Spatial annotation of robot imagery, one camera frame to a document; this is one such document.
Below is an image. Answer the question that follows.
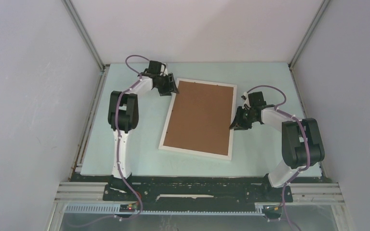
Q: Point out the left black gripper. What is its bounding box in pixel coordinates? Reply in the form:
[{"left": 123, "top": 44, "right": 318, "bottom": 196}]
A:
[{"left": 155, "top": 73, "right": 178, "bottom": 97}]

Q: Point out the brown backing board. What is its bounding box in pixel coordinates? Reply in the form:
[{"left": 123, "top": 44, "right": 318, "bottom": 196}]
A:
[{"left": 163, "top": 80, "right": 235, "bottom": 156}]

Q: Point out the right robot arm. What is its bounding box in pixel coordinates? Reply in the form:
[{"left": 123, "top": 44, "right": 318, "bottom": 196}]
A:
[{"left": 229, "top": 91, "right": 325, "bottom": 201}]

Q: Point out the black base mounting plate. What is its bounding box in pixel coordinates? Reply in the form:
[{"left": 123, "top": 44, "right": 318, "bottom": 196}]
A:
[{"left": 103, "top": 176, "right": 293, "bottom": 212}]

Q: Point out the left corner aluminium profile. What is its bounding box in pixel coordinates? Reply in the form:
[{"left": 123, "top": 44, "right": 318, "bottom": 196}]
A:
[{"left": 61, "top": 0, "right": 106, "bottom": 71}]

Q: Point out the corner aluminium profile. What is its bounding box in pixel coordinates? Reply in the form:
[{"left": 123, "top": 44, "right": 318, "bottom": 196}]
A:
[
  {"left": 289, "top": 0, "right": 332, "bottom": 71},
  {"left": 61, "top": 0, "right": 106, "bottom": 71}
]

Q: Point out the right corner aluminium profile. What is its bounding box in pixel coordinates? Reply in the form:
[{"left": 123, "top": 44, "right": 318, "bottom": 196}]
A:
[{"left": 289, "top": 0, "right": 332, "bottom": 71}]

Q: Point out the white toothed cable duct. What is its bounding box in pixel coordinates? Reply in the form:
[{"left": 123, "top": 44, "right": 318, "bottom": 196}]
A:
[{"left": 64, "top": 203, "right": 264, "bottom": 216}]

